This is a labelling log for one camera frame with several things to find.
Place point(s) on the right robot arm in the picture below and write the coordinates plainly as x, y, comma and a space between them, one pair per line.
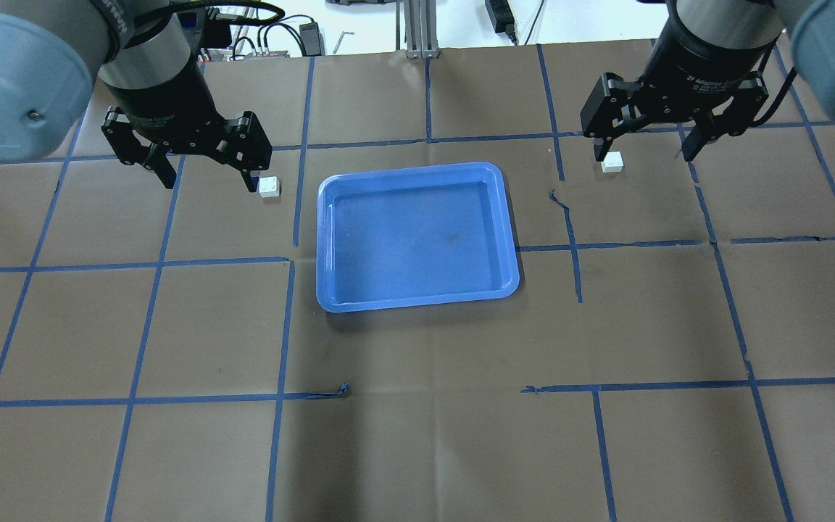
799, 38

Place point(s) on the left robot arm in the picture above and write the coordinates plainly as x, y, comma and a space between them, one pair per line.
146, 54

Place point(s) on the aluminium frame post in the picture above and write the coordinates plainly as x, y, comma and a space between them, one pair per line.
419, 37

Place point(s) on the white block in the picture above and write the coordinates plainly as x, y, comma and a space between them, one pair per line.
269, 187
612, 163

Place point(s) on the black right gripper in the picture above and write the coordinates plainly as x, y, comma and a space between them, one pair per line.
700, 64

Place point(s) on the blue plastic tray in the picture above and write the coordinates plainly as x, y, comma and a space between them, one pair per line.
414, 236

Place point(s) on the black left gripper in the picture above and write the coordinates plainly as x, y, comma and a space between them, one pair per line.
168, 104

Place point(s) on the brown paper table cover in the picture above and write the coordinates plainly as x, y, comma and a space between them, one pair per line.
669, 354

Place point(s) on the black power adapter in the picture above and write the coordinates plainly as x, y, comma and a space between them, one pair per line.
501, 17

